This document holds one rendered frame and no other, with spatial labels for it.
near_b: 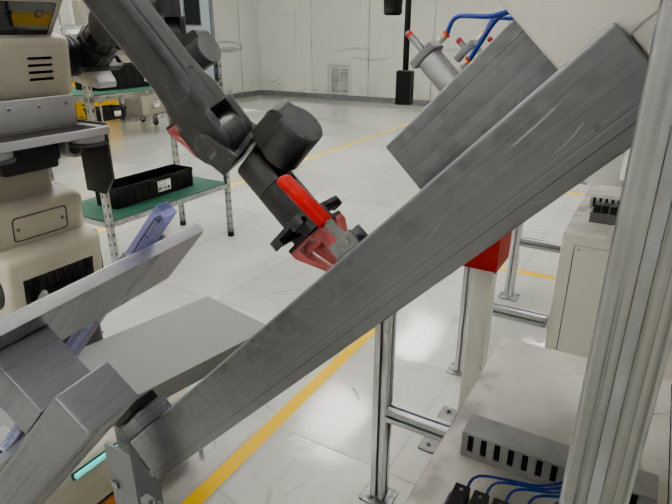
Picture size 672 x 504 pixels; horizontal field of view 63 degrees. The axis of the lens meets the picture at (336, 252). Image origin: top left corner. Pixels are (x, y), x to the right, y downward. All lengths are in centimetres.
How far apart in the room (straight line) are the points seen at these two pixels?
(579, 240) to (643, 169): 160
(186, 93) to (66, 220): 71
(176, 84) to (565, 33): 48
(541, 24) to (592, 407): 24
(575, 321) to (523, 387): 97
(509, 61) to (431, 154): 9
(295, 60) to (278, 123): 1045
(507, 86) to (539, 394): 75
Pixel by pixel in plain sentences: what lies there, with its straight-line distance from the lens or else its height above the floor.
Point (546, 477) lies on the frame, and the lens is 89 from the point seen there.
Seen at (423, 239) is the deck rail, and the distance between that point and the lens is 41.
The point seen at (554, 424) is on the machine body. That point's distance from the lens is 102.
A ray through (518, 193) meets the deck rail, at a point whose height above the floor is 113.
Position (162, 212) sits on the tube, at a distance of 41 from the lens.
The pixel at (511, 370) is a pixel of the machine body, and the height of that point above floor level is 62.
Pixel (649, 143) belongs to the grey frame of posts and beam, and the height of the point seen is 117.
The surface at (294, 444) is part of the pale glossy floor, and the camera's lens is 186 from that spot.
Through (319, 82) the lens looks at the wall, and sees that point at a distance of 1086.
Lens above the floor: 123
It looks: 22 degrees down
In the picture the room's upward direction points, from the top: straight up
